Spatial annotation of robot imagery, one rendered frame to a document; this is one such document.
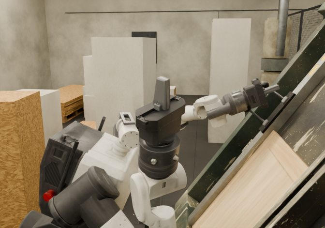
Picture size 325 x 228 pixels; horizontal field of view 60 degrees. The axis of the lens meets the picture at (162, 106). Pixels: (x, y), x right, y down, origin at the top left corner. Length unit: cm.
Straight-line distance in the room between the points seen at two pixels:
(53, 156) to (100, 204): 26
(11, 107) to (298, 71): 203
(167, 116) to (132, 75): 276
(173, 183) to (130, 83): 271
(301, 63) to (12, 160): 221
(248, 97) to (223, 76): 359
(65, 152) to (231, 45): 400
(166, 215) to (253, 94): 62
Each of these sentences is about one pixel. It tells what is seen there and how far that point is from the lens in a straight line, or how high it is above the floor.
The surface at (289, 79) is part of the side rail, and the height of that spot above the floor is 153.
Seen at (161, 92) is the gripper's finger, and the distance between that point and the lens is 53.
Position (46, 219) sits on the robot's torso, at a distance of 118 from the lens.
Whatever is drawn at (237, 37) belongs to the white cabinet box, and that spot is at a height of 176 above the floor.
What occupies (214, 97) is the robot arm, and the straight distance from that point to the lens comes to 112.
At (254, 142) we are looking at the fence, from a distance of 125.
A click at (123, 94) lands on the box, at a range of 335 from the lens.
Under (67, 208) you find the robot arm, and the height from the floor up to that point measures 130.
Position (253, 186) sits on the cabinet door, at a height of 120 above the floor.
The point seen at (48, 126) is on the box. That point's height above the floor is 47.
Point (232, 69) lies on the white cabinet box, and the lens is 471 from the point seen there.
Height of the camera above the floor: 171
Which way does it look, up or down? 13 degrees down
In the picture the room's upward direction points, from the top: straight up
